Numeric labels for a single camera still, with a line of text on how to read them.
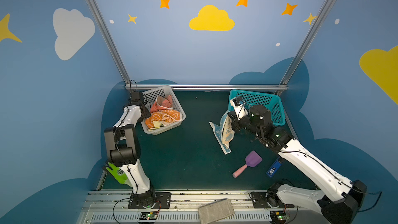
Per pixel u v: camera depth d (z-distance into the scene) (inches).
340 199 15.3
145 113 35.5
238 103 23.5
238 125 25.1
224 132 31.7
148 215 27.9
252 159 34.6
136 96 30.7
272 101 43.3
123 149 19.9
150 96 43.7
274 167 32.1
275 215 28.3
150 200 26.6
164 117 37.0
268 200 26.8
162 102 41.1
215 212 27.1
